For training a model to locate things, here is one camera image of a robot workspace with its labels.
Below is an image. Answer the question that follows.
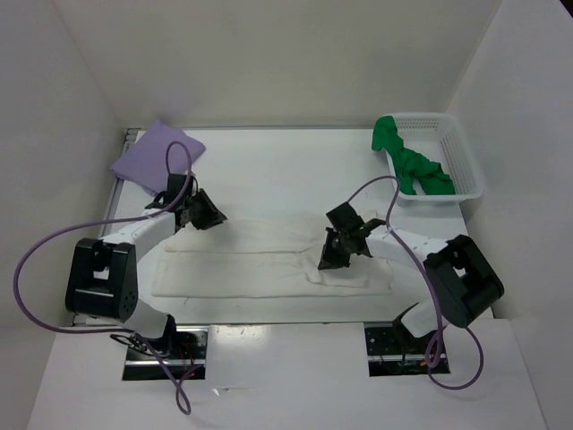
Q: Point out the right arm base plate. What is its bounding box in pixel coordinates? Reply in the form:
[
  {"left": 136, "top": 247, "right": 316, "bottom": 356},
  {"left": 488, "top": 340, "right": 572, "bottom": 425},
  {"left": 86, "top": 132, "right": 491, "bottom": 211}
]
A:
[{"left": 363, "top": 322, "right": 434, "bottom": 377}]

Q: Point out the green t shirt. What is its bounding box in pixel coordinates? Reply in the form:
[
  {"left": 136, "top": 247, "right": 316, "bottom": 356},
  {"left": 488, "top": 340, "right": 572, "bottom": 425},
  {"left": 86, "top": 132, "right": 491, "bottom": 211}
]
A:
[{"left": 372, "top": 116, "right": 456, "bottom": 195}]

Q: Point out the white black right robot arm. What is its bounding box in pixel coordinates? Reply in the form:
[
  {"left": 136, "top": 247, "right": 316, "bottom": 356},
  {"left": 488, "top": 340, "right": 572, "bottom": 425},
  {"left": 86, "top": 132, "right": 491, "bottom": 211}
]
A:
[{"left": 318, "top": 202, "right": 504, "bottom": 353}]

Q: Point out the white t shirt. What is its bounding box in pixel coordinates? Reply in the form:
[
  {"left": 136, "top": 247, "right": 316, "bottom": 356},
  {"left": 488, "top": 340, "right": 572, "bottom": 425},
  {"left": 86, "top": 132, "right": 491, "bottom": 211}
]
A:
[{"left": 151, "top": 216, "right": 394, "bottom": 299}]

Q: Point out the white plastic laundry basket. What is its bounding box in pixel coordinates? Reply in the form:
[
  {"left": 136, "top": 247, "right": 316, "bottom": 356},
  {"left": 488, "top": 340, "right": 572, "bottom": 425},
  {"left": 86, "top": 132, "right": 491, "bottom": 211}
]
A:
[{"left": 382, "top": 112, "right": 484, "bottom": 205}]

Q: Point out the purple t shirt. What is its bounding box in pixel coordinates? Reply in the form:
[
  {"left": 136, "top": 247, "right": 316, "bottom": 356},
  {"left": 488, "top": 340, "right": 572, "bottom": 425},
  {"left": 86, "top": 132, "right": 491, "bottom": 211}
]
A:
[{"left": 111, "top": 120, "right": 206, "bottom": 195}]

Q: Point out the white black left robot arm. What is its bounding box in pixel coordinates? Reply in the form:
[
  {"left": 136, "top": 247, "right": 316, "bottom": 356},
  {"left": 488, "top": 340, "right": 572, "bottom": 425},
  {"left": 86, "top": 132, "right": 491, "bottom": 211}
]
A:
[{"left": 65, "top": 174, "right": 227, "bottom": 358}]

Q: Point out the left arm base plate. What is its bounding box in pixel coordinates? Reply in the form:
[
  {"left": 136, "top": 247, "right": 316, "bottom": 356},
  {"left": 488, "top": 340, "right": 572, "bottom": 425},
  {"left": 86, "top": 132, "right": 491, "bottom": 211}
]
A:
[{"left": 116, "top": 325, "right": 209, "bottom": 382}]

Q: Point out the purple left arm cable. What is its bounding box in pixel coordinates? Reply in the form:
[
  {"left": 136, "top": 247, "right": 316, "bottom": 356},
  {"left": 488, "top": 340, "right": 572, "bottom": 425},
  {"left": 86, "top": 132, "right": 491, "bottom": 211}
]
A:
[{"left": 13, "top": 141, "right": 198, "bottom": 415}]

